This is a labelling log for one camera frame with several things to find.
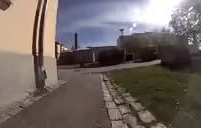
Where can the cobblestone strip beside grass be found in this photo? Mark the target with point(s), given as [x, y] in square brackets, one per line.
[114, 113]

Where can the pale road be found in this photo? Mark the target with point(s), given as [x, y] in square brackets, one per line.
[121, 66]

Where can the grey asphalt path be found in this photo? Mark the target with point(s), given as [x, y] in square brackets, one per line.
[74, 103]

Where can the grass lawn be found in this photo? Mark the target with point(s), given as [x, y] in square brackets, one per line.
[154, 86]

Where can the pale yellow tall building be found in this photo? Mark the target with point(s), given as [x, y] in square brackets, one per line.
[59, 50]

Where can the dark trimmed hedge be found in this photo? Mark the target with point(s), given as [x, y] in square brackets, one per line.
[111, 56]

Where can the tall leafy tree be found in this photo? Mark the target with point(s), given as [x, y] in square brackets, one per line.
[191, 23]

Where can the large dark building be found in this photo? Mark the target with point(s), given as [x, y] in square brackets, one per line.
[144, 41]

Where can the dark round bush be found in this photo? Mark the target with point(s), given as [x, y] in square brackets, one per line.
[174, 56]

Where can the yellow plastered building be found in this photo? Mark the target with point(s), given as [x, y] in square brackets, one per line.
[11, 40]

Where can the cobblestone strip beside building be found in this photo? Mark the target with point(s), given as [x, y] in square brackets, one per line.
[8, 111]

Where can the tall chimney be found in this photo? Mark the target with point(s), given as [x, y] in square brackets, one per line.
[76, 40]

